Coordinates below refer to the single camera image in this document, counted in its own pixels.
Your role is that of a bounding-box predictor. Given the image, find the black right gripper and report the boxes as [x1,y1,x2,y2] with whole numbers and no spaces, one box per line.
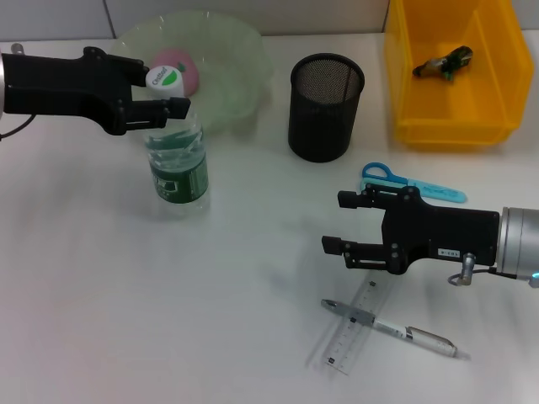
[321,184,502,277]

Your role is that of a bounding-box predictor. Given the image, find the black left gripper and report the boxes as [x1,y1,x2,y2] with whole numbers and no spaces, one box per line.
[2,45,191,136]

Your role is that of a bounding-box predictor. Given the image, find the pink peach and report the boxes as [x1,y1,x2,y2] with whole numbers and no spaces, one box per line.
[150,48,201,96]

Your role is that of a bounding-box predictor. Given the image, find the clear green-label water bottle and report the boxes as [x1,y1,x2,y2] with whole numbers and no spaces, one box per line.
[144,65,211,220]

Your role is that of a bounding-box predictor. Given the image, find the blue scissors with sheath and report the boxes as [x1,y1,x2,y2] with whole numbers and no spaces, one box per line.
[360,162,468,204]

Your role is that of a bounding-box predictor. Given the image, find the green plastic wrapper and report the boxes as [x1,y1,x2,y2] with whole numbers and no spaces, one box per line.
[411,45,475,83]

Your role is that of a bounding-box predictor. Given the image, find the green glass fruit plate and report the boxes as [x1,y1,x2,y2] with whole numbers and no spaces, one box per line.
[115,11,275,136]

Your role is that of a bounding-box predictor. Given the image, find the black mesh pen holder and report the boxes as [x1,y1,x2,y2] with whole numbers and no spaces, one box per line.
[287,52,366,164]

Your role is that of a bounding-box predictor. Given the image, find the transparent plastic ruler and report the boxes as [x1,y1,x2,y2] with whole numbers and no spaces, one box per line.
[307,279,391,375]

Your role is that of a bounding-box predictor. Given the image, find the silver white pen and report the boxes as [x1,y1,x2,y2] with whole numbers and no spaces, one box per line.
[320,298,472,360]

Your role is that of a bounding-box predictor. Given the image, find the yellow plastic bin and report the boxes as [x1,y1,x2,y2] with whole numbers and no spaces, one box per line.
[382,0,536,152]

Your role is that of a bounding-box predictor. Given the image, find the right gripper cable with plug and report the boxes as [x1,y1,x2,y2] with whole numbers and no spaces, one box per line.
[446,251,523,287]

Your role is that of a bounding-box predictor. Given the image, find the gripper cable with plug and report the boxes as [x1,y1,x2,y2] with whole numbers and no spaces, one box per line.
[446,251,523,287]
[0,43,35,140]

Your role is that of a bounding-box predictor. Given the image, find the left gripper cable with plug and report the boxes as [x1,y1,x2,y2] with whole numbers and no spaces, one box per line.
[0,43,35,140]

